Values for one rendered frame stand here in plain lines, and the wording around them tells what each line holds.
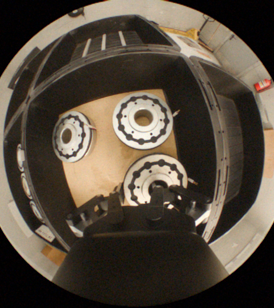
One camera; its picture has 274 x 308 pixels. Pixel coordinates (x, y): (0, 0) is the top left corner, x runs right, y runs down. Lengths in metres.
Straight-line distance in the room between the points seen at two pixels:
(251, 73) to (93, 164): 3.09
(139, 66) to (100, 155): 0.17
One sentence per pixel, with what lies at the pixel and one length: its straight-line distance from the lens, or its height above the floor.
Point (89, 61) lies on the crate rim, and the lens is 0.15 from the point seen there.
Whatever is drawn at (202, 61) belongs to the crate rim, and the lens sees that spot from 0.20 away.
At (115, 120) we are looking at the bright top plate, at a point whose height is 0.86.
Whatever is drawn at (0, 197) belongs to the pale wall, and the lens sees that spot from 3.23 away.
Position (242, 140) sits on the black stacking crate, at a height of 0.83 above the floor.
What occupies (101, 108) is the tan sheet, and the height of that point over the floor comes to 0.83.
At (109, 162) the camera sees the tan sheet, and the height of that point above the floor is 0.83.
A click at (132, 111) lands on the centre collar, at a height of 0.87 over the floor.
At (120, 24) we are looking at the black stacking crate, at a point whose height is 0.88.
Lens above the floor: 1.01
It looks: 87 degrees down
